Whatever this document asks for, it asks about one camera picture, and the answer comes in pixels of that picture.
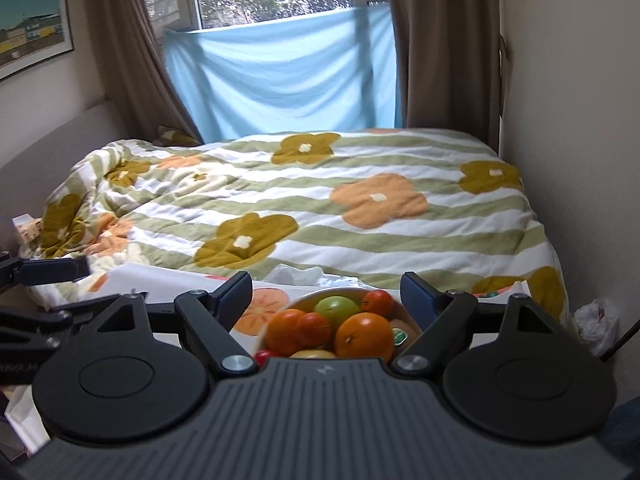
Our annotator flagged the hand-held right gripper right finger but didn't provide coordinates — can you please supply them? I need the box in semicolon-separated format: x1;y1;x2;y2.
390;271;553;376

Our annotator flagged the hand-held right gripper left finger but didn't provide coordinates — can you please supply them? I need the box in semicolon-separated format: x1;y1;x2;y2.
97;271;261;378

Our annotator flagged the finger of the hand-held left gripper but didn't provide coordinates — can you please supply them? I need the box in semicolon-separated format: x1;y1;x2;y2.
0;255;92;290
0;296;123;351

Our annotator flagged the small orange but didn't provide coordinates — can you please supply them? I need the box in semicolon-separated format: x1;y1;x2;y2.
265;309;307;357

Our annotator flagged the cream bowl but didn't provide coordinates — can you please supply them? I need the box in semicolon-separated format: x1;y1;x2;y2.
254;287;426;361

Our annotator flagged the large orange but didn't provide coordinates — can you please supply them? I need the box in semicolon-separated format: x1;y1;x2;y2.
333;312;395;361

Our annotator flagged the red-orange tomato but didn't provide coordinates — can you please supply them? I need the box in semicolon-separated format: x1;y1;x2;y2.
297;312;332;348

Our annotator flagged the white persimmon print cloth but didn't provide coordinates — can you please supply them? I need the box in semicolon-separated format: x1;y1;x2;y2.
87;262;531;351

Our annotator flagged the white paper bag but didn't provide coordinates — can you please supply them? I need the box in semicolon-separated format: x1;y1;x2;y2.
5;385;51;453

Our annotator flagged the tissue box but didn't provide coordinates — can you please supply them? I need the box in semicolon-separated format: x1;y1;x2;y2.
12;215;43;247

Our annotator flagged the crumpled clear plastic wrap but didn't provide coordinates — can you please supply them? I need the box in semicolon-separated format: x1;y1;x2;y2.
267;264;361;291

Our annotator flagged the floral striped blanket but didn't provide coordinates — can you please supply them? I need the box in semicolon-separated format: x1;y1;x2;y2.
37;129;568;321

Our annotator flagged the beige headboard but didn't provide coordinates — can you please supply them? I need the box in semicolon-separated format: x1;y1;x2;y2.
0;100;126;256

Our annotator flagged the floral pillow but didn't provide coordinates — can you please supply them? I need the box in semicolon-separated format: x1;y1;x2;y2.
155;127;202;147

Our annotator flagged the white plastic bag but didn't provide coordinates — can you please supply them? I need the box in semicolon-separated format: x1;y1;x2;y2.
572;298;621;358

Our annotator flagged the light blue cloth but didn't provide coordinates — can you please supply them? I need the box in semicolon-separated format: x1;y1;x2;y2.
165;2;405;142

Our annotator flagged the brown curtain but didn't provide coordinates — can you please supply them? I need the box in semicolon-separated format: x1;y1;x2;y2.
382;0;507;153
82;0;203;143

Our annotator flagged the dark blue cloth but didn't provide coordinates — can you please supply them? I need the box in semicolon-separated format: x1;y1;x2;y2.
600;392;640;466

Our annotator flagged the black cable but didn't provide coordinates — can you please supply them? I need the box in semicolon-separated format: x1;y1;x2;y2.
600;327;633;363

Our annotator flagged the framed wall picture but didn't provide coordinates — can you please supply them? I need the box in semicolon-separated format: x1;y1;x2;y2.
0;0;75;82

